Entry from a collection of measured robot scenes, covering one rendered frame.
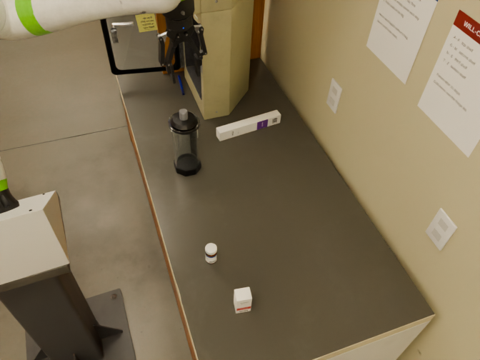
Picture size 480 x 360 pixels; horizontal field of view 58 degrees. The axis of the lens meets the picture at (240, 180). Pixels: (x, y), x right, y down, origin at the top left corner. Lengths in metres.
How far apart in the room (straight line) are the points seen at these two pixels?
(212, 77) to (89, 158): 1.58
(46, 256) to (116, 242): 1.24
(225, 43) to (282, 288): 0.89
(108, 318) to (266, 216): 1.17
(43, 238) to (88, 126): 2.08
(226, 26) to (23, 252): 0.99
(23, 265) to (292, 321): 0.80
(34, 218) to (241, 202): 0.67
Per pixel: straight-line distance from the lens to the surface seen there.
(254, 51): 2.19
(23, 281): 1.50
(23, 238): 1.33
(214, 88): 1.74
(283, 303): 1.33
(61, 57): 4.14
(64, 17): 1.18
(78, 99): 3.62
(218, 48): 1.65
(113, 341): 2.32
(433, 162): 1.29
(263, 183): 1.58
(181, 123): 1.45
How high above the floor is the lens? 2.13
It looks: 48 degrees down
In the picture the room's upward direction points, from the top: 3 degrees clockwise
